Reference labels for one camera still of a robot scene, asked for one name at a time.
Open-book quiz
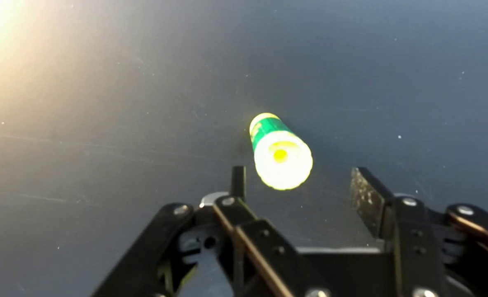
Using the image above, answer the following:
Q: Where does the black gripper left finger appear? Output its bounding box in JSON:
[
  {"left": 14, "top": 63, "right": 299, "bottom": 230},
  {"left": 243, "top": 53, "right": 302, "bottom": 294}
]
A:
[{"left": 93, "top": 165, "right": 301, "bottom": 297}]

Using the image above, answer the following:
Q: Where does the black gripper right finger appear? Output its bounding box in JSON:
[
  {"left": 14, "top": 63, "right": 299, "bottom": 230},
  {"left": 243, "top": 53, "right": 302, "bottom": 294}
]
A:
[{"left": 350, "top": 167, "right": 488, "bottom": 297}]

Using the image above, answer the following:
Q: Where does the green white glue stick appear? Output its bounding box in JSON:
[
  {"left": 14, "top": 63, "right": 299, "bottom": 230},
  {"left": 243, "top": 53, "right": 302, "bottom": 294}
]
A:
[{"left": 248, "top": 111, "right": 315, "bottom": 193}]

